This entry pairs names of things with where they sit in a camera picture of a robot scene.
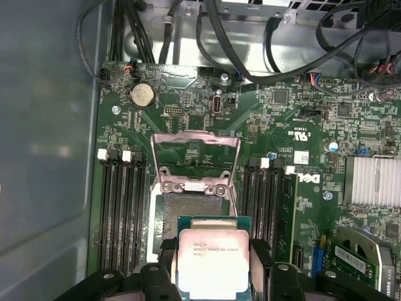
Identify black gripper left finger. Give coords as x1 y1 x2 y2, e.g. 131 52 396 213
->
53 236 183 301

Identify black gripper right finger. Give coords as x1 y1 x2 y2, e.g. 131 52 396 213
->
249 238 396 301

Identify silver CPU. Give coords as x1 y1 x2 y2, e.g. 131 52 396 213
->
175 214 253 301

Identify metal socket cover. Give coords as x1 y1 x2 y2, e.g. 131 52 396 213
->
150 130 242 196

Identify CPU socket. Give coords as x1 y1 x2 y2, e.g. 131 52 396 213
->
146 183 241 267

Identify black expansion slot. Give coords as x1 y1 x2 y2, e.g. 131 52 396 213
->
293 243 305 271

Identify RAM stick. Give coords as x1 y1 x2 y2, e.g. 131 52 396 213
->
275 171 300 273

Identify blue expansion slot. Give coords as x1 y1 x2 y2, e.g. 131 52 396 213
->
311 237 327 279

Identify RAM slot black latches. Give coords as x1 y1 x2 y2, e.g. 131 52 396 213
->
266 158 281 266
109 149 123 275
133 152 148 273
240 156 256 242

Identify RAM slot white latches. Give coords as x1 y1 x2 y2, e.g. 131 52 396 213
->
121 149 135 277
253 156 269 248
96 149 112 273

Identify black graphics card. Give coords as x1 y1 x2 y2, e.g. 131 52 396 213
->
324 224 401 301

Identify silver chipset heatsink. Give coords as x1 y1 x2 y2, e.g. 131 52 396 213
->
343 156 401 208

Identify green motherboard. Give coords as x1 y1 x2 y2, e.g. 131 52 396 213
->
86 61 401 301

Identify internal USB port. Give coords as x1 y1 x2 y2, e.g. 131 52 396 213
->
211 95 224 116

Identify round coin battery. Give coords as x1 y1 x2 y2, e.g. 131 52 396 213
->
128 82 157 110

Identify black open PC case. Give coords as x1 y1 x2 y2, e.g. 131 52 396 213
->
0 0 401 301

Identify thick black cable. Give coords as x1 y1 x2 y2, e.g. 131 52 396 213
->
203 0 401 85

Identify black cable with tie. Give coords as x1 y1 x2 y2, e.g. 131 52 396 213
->
158 0 182 63

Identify thin black cable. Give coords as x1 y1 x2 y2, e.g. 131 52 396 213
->
76 0 126 86

